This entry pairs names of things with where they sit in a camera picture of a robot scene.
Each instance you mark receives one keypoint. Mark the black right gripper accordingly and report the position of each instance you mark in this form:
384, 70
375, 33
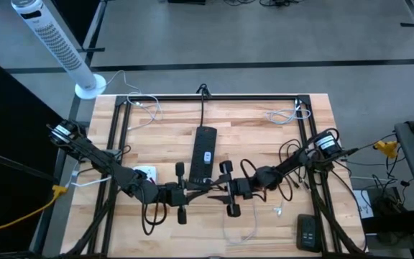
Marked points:
241, 188

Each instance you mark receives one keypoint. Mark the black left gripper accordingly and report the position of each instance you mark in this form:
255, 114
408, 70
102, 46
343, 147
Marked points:
174, 194

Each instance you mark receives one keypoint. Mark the white wall charger adapter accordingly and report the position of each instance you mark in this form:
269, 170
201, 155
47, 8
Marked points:
207, 157

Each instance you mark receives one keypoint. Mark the long black power strip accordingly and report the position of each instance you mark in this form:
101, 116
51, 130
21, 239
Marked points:
200, 144

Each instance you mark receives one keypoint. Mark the white cube outlet hub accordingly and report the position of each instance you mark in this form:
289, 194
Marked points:
146, 171

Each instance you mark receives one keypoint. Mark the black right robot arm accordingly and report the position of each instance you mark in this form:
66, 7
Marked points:
289, 163

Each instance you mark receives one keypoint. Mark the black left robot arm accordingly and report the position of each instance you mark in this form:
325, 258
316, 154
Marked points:
99, 162

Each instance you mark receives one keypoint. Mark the small black power strip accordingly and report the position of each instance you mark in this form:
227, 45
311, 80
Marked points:
309, 230

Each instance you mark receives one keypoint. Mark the white paper sheet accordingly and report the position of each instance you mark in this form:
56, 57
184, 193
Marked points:
363, 205

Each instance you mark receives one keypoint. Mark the black floor equipment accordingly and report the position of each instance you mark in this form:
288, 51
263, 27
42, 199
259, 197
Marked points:
390, 216

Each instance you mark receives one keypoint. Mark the yellow plug connector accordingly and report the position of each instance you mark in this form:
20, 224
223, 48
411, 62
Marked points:
386, 147

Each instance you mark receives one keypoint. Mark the black curtain partition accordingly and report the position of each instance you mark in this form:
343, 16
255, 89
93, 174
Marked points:
5, 144

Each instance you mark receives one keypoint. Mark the white tower fan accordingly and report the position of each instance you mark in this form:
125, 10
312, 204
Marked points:
59, 43

